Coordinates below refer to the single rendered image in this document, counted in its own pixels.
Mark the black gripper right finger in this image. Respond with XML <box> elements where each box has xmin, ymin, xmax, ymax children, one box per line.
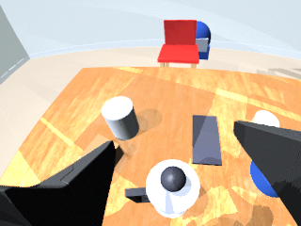
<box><xmin>233</xmin><ymin>121</ymin><xmax>301</xmax><ymax>226</ymax></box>

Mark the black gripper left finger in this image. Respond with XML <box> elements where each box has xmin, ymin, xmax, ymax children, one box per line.
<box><xmin>0</xmin><ymin>140</ymin><xmax>117</xmax><ymax>226</ymax></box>

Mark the glass french press with black knob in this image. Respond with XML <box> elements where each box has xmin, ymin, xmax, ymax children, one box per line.
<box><xmin>124</xmin><ymin>159</ymin><xmax>200</xmax><ymax>218</ymax></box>

